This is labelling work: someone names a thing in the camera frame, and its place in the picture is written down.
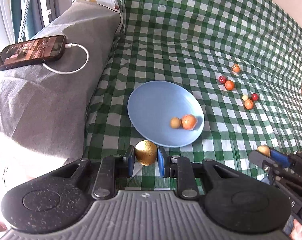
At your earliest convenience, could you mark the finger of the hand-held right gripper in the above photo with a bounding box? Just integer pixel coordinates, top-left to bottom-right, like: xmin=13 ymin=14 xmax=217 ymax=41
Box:
xmin=248 ymin=149 xmax=295 ymax=188
xmin=268 ymin=147 xmax=302 ymax=180

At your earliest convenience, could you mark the black smartphone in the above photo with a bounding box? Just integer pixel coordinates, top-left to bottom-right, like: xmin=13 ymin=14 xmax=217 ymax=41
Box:
xmin=0 ymin=34 xmax=67 ymax=72

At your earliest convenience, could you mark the pale-patched orange fruit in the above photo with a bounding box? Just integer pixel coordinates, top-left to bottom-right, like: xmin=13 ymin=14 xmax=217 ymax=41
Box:
xmin=181 ymin=114 xmax=198 ymax=130

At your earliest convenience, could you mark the white window frame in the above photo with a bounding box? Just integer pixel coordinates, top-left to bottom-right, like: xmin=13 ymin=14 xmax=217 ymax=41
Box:
xmin=0 ymin=0 xmax=62 ymax=44

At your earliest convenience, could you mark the blue plate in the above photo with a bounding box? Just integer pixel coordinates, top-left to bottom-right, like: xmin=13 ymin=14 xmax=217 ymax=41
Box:
xmin=127 ymin=80 xmax=205 ymax=148

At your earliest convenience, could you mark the white braided hose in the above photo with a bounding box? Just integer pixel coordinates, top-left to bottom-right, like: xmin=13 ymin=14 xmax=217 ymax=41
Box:
xmin=18 ymin=0 xmax=33 ymax=43

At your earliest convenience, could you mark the white charging cable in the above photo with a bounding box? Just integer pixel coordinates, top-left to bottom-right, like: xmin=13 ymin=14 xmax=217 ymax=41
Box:
xmin=42 ymin=43 xmax=89 ymax=75

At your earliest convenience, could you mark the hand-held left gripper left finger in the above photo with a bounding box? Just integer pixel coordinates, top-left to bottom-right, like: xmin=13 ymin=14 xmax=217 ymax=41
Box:
xmin=51 ymin=145 xmax=136 ymax=200

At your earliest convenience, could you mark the teal curtain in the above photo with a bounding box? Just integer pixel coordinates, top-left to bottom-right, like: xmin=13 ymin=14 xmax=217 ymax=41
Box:
xmin=10 ymin=0 xmax=42 ymax=39

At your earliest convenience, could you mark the person's right hand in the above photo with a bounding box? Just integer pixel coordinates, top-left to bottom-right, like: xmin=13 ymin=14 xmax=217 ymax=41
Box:
xmin=290 ymin=219 xmax=302 ymax=240

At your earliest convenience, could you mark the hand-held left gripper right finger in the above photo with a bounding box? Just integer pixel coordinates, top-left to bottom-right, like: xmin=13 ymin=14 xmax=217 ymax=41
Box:
xmin=157 ymin=145 xmax=244 ymax=200

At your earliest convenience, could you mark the green checked bedsheet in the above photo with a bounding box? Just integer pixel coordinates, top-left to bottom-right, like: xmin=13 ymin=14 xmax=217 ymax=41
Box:
xmin=83 ymin=0 xmax=302 ymax=196

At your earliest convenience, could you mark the grey cushion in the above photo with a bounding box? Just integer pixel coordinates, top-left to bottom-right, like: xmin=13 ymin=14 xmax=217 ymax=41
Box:
xmin=0 ymin=0 xmax=122 ymax=165

